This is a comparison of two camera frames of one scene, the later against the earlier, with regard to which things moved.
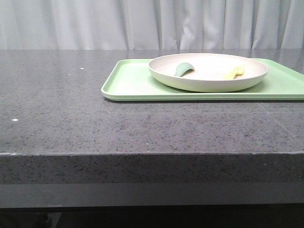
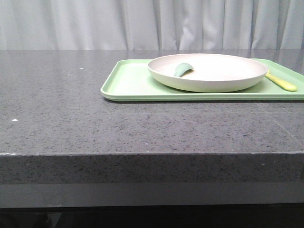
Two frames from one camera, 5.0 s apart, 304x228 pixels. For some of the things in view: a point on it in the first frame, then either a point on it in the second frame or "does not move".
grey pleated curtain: x=151 y=24 does not move
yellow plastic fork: x=239 y=70 -> x=281 y=82
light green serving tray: x=131 y=80 does not move
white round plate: x=210 y=71 does not move
